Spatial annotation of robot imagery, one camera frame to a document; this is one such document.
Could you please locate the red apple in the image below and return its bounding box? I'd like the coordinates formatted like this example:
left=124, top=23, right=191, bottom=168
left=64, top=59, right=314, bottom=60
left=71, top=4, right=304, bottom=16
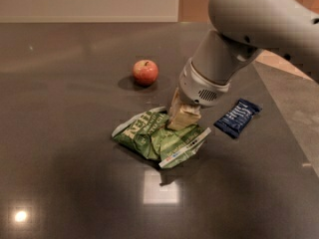
left=133, top=60, right=159, bottom=87

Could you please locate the green jalapeno chip bag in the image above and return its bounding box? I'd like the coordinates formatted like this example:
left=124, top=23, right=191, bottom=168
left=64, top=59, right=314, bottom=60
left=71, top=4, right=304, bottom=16
left=112, top=107, right=211, bottom=169

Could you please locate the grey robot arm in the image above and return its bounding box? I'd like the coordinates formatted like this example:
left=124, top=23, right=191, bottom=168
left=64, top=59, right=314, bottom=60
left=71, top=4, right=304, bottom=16
left=167, top=0, right=319, bottom=130

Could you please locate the dark blue snack bar wrapper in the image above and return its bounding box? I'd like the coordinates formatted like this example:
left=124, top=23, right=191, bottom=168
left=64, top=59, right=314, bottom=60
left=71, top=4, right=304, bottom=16
left=213, top=99, right=262, bottom=138

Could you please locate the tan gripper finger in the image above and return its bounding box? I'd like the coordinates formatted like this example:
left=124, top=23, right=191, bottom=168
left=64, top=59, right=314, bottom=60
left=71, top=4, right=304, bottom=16
left=168, top=89, right=180, bottom=116
left=167, top=103, right=201, bottom=130

